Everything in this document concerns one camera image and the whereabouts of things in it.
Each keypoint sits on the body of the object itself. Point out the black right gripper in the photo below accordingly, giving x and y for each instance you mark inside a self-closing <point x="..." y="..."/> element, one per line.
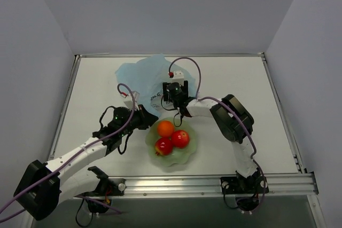
<point x="165" y="92"/>

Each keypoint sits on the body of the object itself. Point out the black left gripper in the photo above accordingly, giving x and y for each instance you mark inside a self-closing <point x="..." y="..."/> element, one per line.
<point x="146" y="118"/>

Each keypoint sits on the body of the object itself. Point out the orange fake orange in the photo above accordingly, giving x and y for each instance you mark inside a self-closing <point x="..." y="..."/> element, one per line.
<point x="165" y="128"/>

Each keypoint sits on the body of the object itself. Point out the red fake pomegranate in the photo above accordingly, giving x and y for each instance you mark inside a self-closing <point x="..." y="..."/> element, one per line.
<point x="163" y="147"/>

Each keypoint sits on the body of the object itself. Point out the light blue plastic bag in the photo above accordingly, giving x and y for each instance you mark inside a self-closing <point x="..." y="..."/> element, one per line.
<point x="147" y="76"/>

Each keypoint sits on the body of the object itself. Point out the red fake apple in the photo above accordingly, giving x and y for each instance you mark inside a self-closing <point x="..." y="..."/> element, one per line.
<point x="180" y="138"/>

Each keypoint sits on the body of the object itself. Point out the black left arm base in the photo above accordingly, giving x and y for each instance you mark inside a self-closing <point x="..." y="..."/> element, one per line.
<point x="101" y="189"/>

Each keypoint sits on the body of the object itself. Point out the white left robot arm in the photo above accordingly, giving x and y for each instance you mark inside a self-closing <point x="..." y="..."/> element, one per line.
<point x="45" y="185"/>

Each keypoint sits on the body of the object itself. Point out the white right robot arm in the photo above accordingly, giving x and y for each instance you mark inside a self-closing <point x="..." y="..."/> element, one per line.
<point x="231" y="117"/>

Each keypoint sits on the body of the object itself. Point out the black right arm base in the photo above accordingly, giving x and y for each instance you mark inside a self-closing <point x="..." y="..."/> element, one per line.
<point x="243" y="188"/>

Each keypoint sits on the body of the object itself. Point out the white printed inner bag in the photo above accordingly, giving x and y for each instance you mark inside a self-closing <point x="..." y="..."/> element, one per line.
<point x="155" y="101"/>

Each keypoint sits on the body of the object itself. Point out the green flower-shaped glass bowl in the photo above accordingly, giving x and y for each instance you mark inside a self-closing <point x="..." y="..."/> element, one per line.
<point x="178" y="155"/>

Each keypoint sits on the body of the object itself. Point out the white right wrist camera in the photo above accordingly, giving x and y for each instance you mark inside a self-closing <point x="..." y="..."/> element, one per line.
<point x="177" y="76"/>

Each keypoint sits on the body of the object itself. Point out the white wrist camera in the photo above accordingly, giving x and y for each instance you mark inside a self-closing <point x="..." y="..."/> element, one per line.
<point x="177" y="76"/>
<point x="131" y="100"/>

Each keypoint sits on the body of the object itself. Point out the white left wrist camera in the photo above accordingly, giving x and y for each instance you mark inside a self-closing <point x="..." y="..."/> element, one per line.
<point x="131" y="100"/>

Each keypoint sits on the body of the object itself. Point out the aluminium front rail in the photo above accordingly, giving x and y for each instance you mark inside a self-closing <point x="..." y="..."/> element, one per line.
<point x="196" y="186"/>

